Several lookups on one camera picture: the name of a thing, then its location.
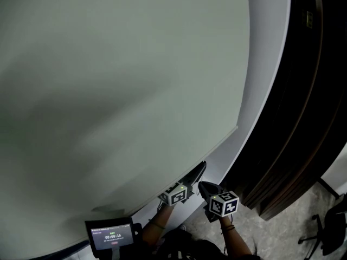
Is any person's left forearm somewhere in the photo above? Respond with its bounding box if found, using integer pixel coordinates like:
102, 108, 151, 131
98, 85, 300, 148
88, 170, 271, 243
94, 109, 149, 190
142, 204, 175, 244

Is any phone with timer screen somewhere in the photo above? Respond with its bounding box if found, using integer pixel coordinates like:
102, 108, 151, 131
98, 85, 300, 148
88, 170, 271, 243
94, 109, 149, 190
84, 217, 135, 252

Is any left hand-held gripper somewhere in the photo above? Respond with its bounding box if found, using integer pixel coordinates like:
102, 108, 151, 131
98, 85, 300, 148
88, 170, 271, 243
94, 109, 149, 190
158, 161, 208, 207

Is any person's right forearm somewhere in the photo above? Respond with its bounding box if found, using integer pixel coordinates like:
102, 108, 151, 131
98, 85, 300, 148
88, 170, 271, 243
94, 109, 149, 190
217, 214, 253, 256

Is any dark board with pale edge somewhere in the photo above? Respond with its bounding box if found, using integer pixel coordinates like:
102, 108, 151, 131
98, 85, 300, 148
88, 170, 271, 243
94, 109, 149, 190
220, 0, 325, 205

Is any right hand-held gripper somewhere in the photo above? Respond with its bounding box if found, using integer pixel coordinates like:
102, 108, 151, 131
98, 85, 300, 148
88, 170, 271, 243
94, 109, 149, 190
198, 181, 240, 222

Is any grey roller blind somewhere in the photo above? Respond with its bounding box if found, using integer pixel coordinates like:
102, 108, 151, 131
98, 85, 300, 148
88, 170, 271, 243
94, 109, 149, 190
0, 0, 250, 260

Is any stack of dark wooden boards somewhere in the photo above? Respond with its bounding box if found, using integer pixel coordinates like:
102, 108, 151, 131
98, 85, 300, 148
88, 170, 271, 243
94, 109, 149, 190
243, 0, 347, 222

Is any white window sill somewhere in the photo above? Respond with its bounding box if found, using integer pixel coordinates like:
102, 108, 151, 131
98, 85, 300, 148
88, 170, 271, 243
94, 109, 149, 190
78, 181, 226, 257

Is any black skirting board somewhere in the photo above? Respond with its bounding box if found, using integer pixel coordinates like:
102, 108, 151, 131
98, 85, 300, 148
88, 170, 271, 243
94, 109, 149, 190
316, 177, 340, 198

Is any person's black printed shirt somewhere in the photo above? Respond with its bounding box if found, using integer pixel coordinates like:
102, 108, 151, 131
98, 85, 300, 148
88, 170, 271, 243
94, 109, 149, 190
154, 227, 262, 260

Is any black office chair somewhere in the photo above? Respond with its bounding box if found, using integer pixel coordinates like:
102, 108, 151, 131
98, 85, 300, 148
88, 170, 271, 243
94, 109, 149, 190
297, 198, 347, 260

